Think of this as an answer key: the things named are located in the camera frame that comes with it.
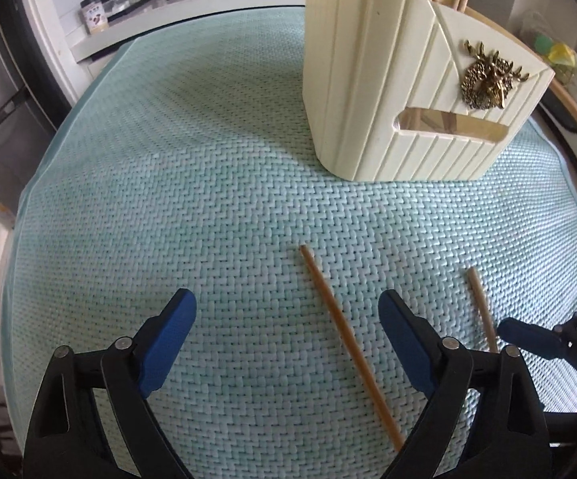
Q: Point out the teal woven mat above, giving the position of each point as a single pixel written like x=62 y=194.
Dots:
x=193 y=159

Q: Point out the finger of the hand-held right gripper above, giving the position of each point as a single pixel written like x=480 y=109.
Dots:
x=570 y=426
x=528 y=335

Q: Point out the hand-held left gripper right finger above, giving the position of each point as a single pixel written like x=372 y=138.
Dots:
x=405 y=339

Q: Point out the cream ribbed utensil holder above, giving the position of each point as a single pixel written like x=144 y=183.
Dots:
x=393 y=85

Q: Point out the black tray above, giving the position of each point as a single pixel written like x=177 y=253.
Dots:
x=563 y=119

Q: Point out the white lidded seasoning jar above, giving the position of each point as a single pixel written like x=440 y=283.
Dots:
x=94 y=15

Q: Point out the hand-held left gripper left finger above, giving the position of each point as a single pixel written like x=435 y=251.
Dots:
x=168 y=339

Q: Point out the plastic bag of greens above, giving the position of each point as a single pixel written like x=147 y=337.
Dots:
x=553 y=52

